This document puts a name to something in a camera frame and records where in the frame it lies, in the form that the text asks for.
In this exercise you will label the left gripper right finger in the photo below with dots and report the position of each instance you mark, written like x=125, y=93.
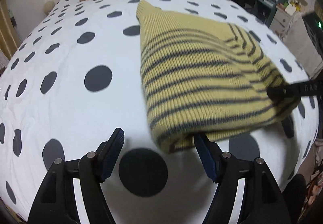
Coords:
x=205, y=149

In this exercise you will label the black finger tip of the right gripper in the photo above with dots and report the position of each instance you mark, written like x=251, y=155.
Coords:
x=296, y=90

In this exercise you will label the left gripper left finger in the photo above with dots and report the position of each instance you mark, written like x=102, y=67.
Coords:
x=110, y=152

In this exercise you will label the yellow striped knit sweater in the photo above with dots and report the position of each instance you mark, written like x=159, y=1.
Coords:
x=204, y=76

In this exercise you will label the white covered chair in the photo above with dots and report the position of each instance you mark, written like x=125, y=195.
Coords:
x=298, y=41

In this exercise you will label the white drawer cabinet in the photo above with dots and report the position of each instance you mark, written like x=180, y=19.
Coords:
x=282, y=19

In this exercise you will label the dark green shelf unit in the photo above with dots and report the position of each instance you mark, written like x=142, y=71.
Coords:
x=264, y=11

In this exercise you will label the beige round plush toy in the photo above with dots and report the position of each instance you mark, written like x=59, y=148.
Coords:
x=48, y=7

